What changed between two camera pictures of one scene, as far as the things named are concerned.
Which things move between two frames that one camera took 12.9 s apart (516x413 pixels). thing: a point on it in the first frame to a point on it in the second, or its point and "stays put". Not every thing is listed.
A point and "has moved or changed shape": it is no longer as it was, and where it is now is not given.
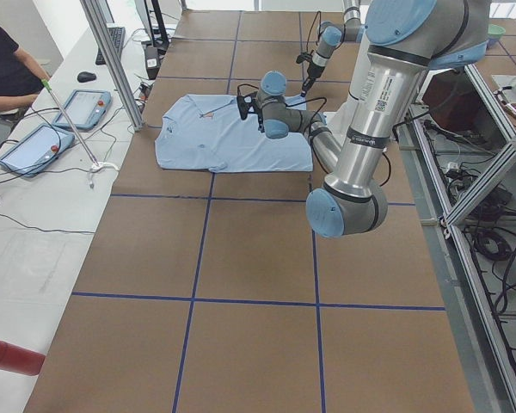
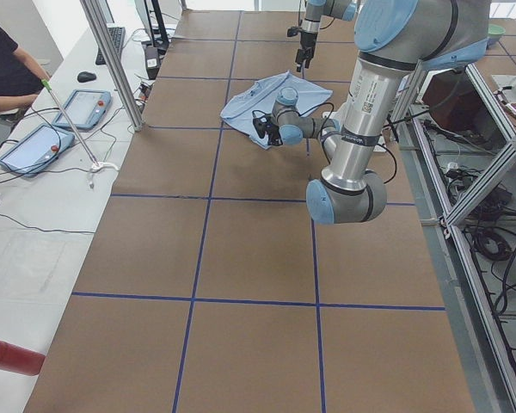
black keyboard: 117,35 stays put
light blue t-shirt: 207,132 has moved or changed shape
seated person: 12,77 stays put
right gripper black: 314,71 to 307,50
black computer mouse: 86,77 stays put
